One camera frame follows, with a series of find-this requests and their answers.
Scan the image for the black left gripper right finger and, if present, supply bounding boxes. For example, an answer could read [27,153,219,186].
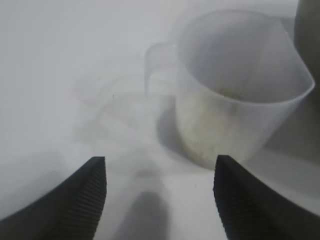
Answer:
[212,154,320,240]

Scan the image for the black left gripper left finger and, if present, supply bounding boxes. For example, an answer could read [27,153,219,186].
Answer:
[0,156,107,240]

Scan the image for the white rice grains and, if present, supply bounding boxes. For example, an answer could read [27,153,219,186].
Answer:
[177,86,266,169]

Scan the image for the clear plastic measuring cup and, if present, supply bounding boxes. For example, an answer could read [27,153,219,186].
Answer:
[144,9,316,171]

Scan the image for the stainless steel mixing bowl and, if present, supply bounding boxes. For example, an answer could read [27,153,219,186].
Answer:
[293,0,320,83]

